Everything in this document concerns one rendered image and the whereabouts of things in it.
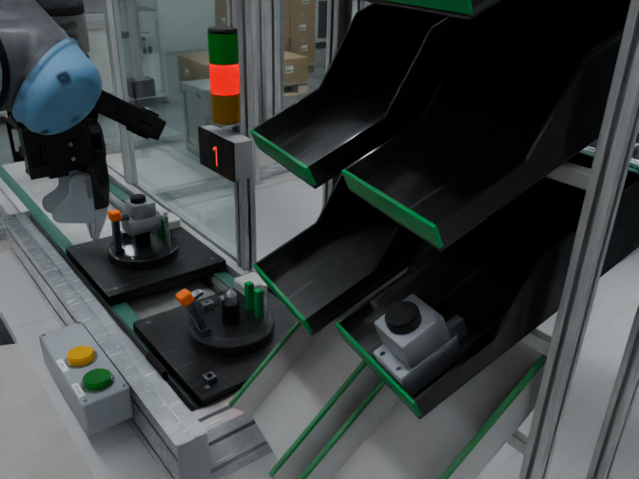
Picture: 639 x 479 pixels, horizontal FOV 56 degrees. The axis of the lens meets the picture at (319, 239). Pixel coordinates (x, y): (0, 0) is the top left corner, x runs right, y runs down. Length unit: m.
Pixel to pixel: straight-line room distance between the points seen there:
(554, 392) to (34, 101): 0.50
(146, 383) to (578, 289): 0.64
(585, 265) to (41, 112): 0.44
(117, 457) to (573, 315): 0.69
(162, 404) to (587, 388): 0.72
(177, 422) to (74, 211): 0.33
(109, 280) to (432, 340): 0.79
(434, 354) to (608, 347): 0.80
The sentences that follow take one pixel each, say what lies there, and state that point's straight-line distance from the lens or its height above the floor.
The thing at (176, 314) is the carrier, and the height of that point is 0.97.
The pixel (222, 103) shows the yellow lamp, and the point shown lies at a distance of 1.06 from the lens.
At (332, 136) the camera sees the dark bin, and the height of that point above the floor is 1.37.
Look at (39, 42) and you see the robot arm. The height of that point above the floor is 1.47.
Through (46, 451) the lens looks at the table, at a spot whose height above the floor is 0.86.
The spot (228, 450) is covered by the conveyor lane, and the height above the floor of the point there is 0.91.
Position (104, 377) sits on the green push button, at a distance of 0.95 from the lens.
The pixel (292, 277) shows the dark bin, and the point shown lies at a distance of 0.70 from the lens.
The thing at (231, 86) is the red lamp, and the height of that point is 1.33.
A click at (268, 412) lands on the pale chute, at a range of 0.81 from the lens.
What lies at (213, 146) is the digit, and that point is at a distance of 1.10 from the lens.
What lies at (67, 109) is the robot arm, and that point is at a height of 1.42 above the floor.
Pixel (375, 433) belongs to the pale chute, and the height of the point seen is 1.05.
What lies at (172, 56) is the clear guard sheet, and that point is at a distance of 1.32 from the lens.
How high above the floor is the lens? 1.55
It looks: 26 degrees down
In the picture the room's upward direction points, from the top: 2 degrees clockwise
